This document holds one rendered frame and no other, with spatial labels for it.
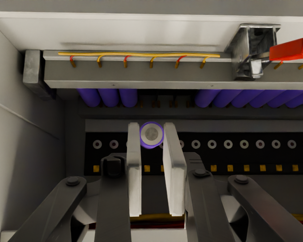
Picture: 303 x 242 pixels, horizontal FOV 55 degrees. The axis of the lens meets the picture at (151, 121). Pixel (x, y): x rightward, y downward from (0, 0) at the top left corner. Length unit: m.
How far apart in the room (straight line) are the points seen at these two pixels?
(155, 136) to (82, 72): 0.08
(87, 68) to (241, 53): 0.12
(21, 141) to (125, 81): 0.10
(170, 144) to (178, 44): 0.09
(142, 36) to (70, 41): 0.05
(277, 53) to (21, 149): 0.21
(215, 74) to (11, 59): 0.16
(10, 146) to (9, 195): 0.04
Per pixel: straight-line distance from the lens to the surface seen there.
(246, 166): 0.38
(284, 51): 0.17
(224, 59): 0.25
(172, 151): 0.16
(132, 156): 0.15
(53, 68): 0.25
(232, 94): 0.29
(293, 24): 0.23
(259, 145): 0.39
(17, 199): 0.27
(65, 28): 0.22
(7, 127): 0.24
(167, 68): 0.24
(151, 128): 0.20
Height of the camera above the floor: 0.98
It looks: 5 degrees up
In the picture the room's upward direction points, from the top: 180 degrees counter-clockwise
